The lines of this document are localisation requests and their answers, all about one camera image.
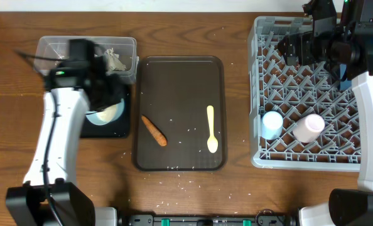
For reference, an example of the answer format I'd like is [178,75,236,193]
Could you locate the light blue bowl with rice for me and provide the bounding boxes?
[86,99,125,126]

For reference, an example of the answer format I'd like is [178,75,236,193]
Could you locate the white tissue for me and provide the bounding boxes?
[104,48,127,71]

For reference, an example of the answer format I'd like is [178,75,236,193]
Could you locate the orange carrot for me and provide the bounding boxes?
[141,116,168,147]

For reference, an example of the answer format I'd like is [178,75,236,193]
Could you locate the white pink cup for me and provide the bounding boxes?
[293,114,325,143]

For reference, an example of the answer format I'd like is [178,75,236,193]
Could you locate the light blue cup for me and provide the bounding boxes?
[261,111,283,140]

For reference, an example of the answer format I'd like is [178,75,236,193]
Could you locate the yellow plastic spoon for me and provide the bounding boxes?
[207,105,218,154]

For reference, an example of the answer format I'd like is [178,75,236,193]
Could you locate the dark blue plate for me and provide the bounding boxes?
[338,64,352,91]

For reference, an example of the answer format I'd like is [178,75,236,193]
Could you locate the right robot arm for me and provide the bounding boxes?
[278,0,373,225]

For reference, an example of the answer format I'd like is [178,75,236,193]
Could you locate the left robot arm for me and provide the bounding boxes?
[5,38,127,225]

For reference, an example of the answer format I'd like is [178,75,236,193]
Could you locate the clear plastic waste bin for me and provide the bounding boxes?
[34,36,139,85]

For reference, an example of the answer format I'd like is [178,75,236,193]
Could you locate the grey dishwasher rack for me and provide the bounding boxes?
[248,16,361,172]

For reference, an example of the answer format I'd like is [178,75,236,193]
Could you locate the black rectangular tray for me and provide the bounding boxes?
[80,85,131,138]

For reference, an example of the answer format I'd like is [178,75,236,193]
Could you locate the brown serving tray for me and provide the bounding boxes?
[132,56,227,171]

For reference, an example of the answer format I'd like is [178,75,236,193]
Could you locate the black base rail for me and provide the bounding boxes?
[95,207,300,226]

